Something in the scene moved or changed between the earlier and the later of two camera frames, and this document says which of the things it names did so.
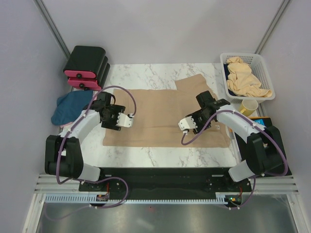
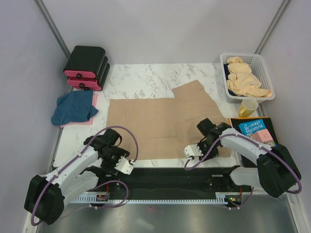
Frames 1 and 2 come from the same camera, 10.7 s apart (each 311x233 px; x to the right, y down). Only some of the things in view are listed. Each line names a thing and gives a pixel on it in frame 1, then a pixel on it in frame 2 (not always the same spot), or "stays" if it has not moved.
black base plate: (171, 182) stays
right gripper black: (199, 127) → (199, 145)
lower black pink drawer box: (93, 84) stays
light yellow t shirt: (241, 81) stays
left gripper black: (112, 125) → (110, 167)
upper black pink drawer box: (84, 61) stays
